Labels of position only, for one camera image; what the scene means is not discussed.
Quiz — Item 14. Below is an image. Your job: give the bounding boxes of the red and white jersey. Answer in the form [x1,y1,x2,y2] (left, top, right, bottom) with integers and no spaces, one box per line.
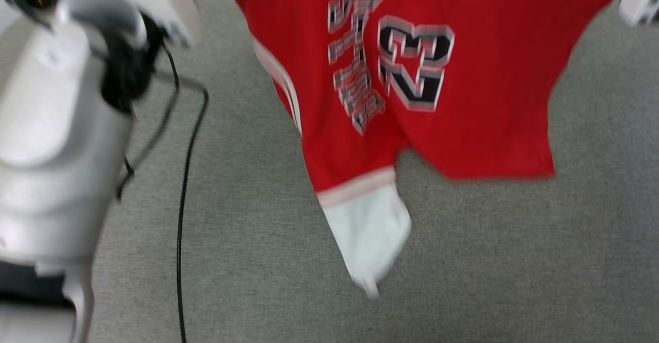
[219,0,628,300]

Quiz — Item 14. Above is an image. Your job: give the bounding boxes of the thin black cable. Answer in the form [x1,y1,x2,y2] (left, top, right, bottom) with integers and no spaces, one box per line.
[116,42,181,202]

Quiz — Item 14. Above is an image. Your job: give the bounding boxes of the thick black cable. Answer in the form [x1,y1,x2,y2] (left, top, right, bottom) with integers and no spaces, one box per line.
[175,78,210,343]

